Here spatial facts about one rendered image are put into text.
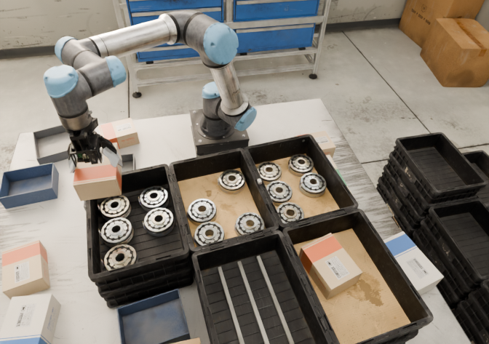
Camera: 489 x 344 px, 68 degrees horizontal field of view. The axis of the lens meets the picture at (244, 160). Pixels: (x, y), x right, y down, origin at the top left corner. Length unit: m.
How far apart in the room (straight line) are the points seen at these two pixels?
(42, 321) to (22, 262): 0.25
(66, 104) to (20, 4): 3.13
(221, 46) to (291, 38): 2.19
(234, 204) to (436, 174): 1.25
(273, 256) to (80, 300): 0.68
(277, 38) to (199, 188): 2.11
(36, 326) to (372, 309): 1.02
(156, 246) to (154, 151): 0.62
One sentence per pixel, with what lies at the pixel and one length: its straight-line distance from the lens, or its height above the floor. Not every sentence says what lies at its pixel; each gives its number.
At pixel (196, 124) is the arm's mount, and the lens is 1.73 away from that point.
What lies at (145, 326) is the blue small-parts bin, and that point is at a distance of 1.33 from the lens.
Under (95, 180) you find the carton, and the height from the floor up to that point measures 1.12.
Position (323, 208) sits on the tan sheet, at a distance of 1.41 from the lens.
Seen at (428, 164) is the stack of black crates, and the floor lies 0.49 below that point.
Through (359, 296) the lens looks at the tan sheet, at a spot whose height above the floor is 0.83.
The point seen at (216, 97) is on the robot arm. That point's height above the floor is 1.02.
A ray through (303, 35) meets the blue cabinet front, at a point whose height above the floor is 0.44.
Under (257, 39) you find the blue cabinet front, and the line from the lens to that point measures 3.25.
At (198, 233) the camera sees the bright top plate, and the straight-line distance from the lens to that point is 1.27.
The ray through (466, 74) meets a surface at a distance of 3.99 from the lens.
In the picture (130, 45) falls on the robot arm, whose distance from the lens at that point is 1.16.
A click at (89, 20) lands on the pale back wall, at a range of 4.02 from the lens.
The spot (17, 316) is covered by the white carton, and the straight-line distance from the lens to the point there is 1.38.
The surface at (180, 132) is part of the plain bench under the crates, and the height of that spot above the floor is 0.70.
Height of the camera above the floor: 1.93
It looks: 46 degrees down
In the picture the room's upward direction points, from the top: 2 degrees clockwise
